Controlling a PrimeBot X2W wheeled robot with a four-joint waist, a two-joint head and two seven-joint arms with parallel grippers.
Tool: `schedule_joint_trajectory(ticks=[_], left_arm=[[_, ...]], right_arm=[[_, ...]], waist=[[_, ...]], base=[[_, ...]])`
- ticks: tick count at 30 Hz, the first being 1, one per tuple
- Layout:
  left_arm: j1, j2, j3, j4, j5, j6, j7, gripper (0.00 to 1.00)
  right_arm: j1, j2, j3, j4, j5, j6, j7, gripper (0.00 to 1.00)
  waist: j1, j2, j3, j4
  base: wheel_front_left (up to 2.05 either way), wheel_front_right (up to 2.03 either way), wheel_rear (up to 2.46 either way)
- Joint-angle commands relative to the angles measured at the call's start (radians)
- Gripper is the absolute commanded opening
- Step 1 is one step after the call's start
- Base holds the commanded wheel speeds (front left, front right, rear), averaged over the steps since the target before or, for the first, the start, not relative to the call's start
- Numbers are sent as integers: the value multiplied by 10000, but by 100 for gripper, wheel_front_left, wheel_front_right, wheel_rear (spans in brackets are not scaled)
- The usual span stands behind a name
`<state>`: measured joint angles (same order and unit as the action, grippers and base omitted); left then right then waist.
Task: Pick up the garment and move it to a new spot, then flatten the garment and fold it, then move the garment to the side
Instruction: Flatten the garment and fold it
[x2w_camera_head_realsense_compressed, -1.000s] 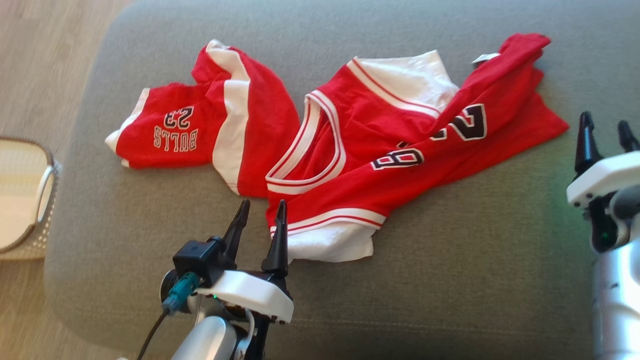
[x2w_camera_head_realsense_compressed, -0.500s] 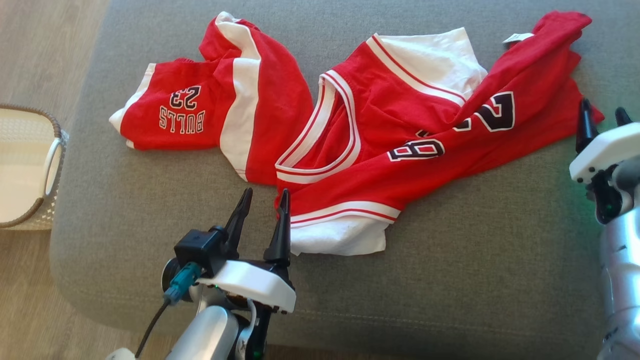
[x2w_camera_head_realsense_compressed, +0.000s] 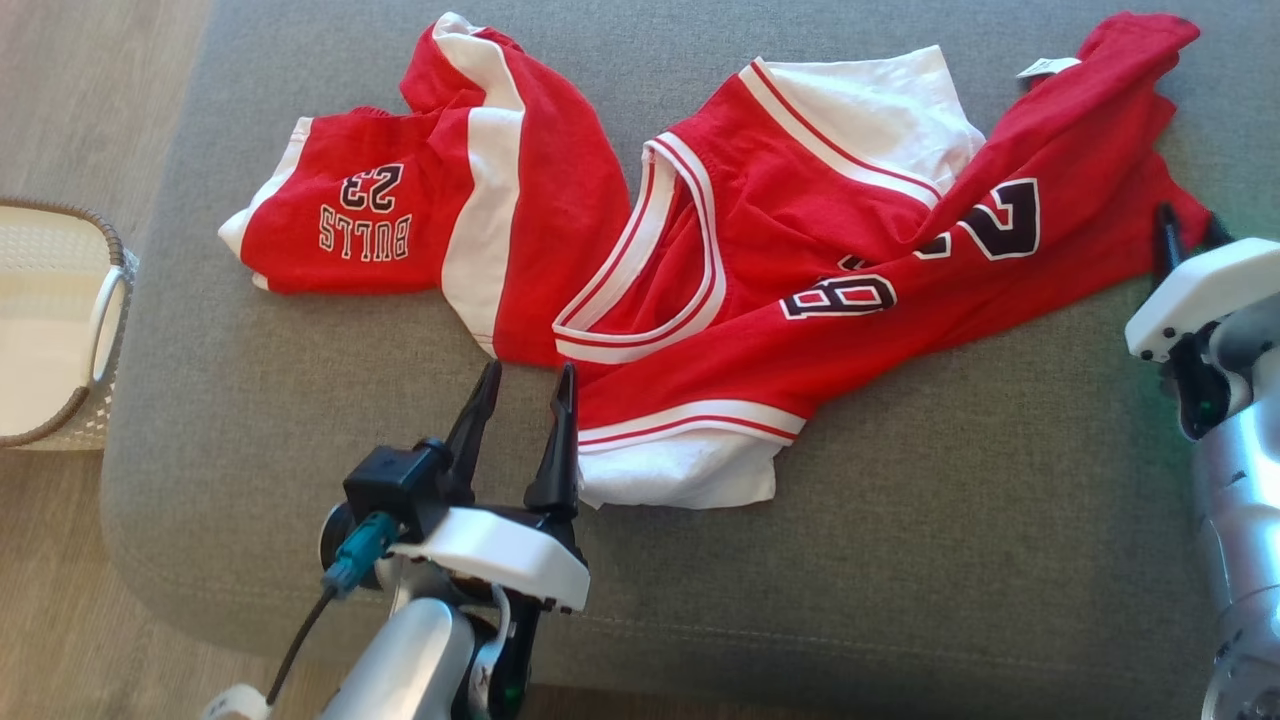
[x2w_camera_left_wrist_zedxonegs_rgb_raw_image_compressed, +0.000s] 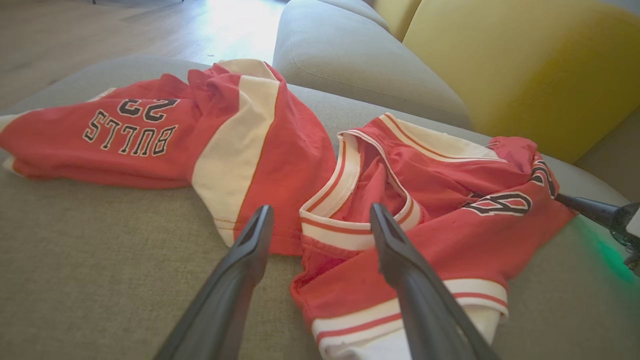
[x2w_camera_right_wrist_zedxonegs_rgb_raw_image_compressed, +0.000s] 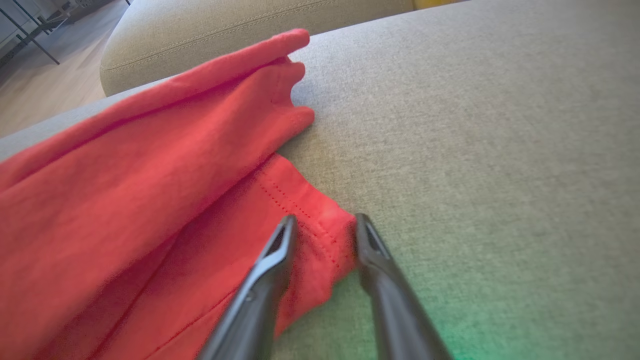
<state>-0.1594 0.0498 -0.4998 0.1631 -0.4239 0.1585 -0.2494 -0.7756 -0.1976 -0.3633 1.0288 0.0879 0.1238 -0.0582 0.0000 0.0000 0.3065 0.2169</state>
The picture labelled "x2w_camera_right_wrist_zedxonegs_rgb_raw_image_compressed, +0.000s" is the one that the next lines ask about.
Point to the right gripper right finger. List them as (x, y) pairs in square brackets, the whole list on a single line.
[(395, 310)]

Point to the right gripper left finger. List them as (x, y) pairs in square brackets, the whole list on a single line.
[(255, 305)]

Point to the red and white t-shirt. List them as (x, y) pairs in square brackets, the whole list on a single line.
[(125, 200)]

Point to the grey sofa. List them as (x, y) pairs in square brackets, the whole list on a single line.
[(475, 150)]

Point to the smaller grey sofa seat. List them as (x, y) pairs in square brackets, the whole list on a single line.
[(225, 35)]

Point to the large yellow sofa back cushion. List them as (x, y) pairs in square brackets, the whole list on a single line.
[(435, 3)]

